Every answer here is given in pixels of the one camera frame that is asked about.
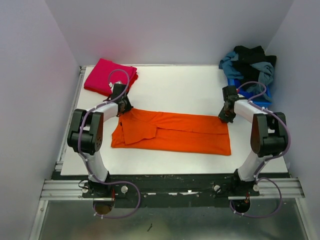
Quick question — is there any orange t-shirt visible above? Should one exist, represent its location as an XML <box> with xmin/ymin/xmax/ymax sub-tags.
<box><xmin>111</xmin><ymin>108</ymin><xmax>232</xmax><ymax>156</ymax></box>

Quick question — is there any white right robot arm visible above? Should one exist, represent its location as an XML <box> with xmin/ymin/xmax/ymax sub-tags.
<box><xmin>218</xmin><ymin>85</ymin><xmax>291</xmax><ymax>196</ymax></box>

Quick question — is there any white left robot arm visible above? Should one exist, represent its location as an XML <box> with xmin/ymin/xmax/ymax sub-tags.
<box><xmin>67</xmin><ymin>83</ymin><xmax>133</xmax><ymax>198</ymax></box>

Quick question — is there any blue plastic bin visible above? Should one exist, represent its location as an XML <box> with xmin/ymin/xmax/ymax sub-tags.
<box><xmin>227</xmin><ymin>78</ymin><xmax>272</xmax><ymax>108</ymax></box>

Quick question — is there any folded red t-shirt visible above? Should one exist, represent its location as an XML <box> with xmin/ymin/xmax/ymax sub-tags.
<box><xmin>84</xmin><ymin>77</ymin><xmax>127</xmax><ymax>97</ymax></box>

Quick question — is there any folded pink t-shirt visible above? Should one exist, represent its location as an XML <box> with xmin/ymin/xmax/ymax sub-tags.
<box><xmin>84</xmin><ymin>58</ymin><xmax>138</xmax><ymax>97</ymax></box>

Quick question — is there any grey-blue crumpled t-shirt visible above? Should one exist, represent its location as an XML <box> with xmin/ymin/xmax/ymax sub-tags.
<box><xmin>218</xmin><ymin>51</ymin><xmax>275</xmax><ymax>94</ymax></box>

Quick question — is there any black crumpled t-shirt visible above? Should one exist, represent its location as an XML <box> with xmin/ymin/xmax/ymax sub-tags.
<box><xmin>232</xmin><ymin>45</ymin><xmax>277</xmax><ymax>84</ymax></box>

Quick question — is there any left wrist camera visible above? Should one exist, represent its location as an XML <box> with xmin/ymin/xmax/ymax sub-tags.
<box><xmin>108</xmin><ymin>81</ymin><xmax>122</xmax><ymax>89</ymax></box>

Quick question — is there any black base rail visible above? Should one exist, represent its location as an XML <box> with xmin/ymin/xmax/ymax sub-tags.
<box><xmin>82</xmin><ymin>173</ymin><xmax>259</xmax><ymax>208</ymax></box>

